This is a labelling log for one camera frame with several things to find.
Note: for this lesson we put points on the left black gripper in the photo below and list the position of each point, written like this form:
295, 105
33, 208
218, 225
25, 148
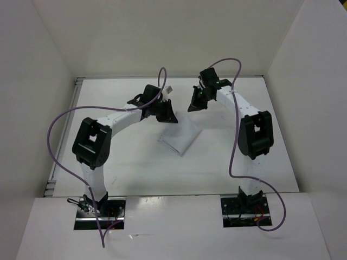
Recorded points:
168, 116

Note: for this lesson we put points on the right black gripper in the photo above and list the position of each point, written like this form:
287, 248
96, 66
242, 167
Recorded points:
195, 105

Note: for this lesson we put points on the white skirt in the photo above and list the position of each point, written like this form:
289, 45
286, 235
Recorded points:
178, 137

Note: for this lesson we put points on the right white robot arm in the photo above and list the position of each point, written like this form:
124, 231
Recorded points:
253, 138

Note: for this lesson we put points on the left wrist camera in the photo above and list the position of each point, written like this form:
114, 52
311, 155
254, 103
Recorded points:
151, 96

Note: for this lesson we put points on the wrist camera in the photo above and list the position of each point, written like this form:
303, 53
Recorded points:
151, 96
209, 78

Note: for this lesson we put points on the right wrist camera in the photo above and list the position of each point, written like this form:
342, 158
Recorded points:
209, 78

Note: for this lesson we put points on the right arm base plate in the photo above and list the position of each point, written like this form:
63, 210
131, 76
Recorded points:
234, 216

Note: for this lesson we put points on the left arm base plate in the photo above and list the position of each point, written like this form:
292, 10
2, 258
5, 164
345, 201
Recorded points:
111, 214

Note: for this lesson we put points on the aluminium table frame rail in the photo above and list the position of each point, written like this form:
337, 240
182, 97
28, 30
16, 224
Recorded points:
51, 182

